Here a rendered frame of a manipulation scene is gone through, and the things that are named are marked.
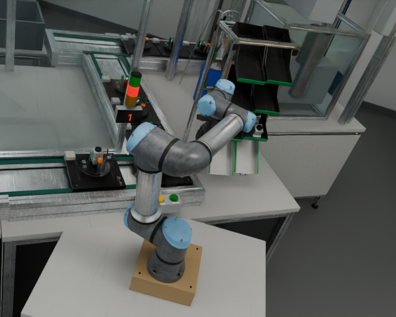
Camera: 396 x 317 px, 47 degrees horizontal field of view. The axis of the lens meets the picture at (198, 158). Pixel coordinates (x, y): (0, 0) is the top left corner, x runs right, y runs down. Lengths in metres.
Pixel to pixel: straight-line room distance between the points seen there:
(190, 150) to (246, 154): 1.04
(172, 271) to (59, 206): 0.58
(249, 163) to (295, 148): 1.03
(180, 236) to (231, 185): 0.87
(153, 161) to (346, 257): 2.66
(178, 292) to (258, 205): 0.80
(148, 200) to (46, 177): 0.70
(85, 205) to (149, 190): 0.56
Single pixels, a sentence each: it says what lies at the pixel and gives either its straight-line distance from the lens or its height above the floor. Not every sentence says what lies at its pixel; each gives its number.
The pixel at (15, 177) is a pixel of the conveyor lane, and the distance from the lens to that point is 2.18.
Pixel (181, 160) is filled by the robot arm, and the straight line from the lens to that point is 1.37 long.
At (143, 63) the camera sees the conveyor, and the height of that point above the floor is 0.92.
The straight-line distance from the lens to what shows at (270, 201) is 2.51.
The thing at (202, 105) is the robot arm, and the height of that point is 1.53.
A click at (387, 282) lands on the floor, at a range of 3.89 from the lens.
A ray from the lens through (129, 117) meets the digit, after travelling 2.15.
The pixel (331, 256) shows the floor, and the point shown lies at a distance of 3.77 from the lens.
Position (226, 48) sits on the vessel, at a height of 1.29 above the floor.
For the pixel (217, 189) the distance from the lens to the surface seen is 2.43.
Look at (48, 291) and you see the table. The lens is 1.84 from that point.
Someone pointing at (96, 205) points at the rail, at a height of 0.92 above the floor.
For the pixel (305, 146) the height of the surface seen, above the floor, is 0.70.
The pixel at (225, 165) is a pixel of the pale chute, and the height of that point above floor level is 1.03.
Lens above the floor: 2.36
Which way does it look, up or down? 35 degrees down
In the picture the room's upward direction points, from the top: 19 degrees clockwise
